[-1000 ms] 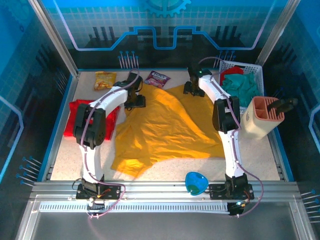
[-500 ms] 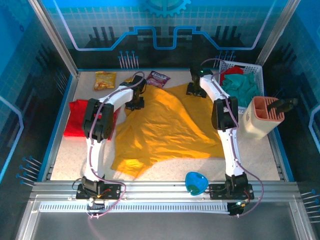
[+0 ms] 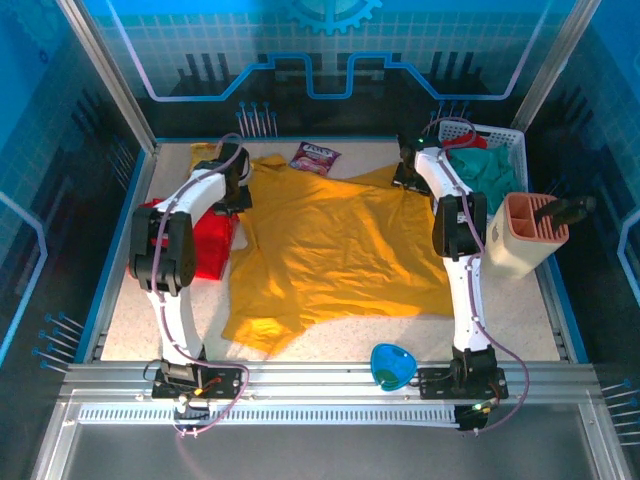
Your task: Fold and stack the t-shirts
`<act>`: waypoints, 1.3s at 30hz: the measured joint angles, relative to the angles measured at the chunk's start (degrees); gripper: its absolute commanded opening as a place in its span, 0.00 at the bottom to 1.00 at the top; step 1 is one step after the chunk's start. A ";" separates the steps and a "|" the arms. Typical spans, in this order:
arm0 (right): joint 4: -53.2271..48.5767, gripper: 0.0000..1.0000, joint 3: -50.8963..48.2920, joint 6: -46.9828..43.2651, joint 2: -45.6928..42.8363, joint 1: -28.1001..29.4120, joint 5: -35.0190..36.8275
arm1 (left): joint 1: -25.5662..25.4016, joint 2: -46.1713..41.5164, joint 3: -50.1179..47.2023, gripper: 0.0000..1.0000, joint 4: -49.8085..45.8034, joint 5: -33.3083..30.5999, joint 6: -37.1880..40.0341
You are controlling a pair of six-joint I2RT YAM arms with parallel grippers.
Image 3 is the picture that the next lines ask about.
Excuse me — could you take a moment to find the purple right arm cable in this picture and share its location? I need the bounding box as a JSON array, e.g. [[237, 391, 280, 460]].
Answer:
[[422, 117, 531, 436]]

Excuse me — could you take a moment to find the white plastic basket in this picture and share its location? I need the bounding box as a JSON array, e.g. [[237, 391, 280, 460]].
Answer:
[[437, 119, 530, 216]]

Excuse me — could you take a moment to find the black connector box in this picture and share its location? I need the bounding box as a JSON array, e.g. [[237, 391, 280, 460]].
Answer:
[[172, 399, 211, 422], [455, 401, 501, 434]]

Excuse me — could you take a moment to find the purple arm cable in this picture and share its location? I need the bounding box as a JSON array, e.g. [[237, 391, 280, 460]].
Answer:
[[142, 132, 251, 440], [422, 117, 531, 436]]

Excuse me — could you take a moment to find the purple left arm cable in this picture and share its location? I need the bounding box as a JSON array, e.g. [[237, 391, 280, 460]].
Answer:
[[142, 132, 251, 440]]

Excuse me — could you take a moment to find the aluminium mounting rail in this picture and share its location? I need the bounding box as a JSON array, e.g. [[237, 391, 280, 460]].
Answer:
[[59, 360, 601, 404]]

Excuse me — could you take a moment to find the yellow snack bag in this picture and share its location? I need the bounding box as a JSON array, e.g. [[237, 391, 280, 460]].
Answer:
[[189, 142, 224, 176]]

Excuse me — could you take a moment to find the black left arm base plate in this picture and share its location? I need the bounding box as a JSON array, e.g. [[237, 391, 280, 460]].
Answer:
[[151, 366, 245, 401]]

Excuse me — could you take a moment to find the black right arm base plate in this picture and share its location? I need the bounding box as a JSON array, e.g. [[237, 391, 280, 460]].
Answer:
[[417, 367, 510, 401]]

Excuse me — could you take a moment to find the black-handled knife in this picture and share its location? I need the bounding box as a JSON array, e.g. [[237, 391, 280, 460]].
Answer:
[[534, 207, 590, 227], [542, 194, 597, 216]]

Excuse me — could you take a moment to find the blue plastic bowl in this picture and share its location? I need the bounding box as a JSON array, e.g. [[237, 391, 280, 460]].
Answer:
[[369, 342, 418, 392]]

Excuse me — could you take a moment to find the red crumpled t-shirt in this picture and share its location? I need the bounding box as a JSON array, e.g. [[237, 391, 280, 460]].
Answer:
[[442, 132, 489, 151]]

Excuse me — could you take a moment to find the white slotted cable duct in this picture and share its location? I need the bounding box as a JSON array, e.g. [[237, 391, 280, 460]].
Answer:
[[77, 403, 461, 427]]

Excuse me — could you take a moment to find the purple candy bag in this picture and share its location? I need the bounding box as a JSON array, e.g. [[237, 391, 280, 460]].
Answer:
[[289, 141, 343, 176]]

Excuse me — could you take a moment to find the beige knife block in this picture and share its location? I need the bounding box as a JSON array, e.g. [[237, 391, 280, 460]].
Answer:
[[482, 191, 571, 280]]

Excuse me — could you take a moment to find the teal t-shirt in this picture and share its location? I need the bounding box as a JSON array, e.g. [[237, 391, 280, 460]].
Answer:
[[449, 144, 521, 214]]

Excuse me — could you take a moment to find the yellow t-shirt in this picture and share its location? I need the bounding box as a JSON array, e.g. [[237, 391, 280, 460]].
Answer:
[[221, 153, 455, 354]]

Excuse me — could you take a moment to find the aluminium frame post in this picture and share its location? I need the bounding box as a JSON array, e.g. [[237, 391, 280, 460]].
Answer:
[[55, 0, 160, 154], [509, 0, 601, 134]]

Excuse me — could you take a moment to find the red folded t-shirt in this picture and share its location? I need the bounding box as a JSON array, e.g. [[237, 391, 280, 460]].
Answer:
[[128, 197, 236, 281]]

